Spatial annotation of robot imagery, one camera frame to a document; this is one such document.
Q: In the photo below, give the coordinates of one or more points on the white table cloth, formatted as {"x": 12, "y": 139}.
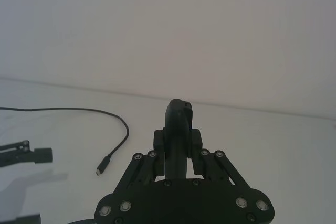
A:
{"x": 262, "y": 142}

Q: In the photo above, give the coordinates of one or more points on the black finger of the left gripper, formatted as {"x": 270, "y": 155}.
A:
{"x": 42, "y": 155}
{"x": 30, "y": 219}

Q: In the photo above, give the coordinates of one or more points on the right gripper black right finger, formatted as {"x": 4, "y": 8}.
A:
{"x": 212, "y": 166}

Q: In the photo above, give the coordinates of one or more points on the black rounded oblong device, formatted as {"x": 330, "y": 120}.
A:
{"x": 176, "y": 129}

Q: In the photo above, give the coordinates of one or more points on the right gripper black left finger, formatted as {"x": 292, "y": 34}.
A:
{"x": 139, "y": 174}

